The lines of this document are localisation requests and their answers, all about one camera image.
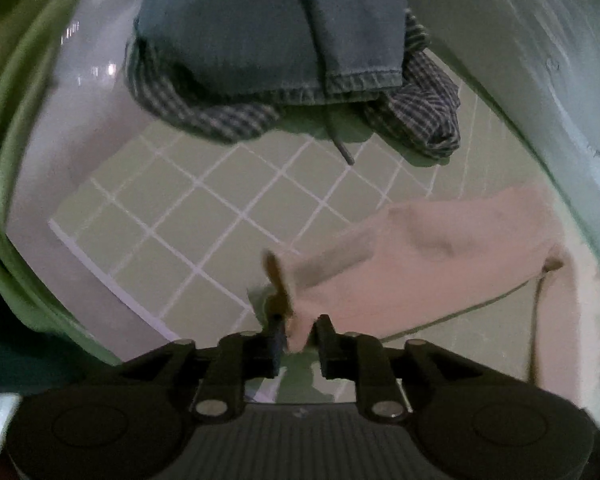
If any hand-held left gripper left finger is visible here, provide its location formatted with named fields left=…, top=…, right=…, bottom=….
left=115, top=314, right=287, bottom=423

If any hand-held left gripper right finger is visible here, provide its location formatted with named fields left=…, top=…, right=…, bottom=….
left=316, top=314, right=483, bottom=425

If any beige garment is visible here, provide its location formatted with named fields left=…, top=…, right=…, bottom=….
left=260, top=185, right=581, bottom=391

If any green grid mat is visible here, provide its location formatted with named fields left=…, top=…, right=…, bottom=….
left=49, top=50, right=581, bottom=406

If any teal cloth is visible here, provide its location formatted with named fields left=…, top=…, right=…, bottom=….
left=0, top=300, right=123, bottom=398

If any blue plaid shirt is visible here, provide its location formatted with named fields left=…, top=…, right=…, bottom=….
left=126, top=10, right=462, bottom=165

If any blue denim garment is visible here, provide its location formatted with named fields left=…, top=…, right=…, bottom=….
left=134, top=0, right=408, bottom=107

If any green curtain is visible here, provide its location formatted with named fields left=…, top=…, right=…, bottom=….
left=0, top=0, right=126, bottom=366

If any clear plastic bag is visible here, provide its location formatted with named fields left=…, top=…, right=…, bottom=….
left=50, top=5, right=136, bottom=96

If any carrot print light bedsheet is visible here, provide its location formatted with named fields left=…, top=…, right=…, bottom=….
left=390, top=0, right=600, bottom=411

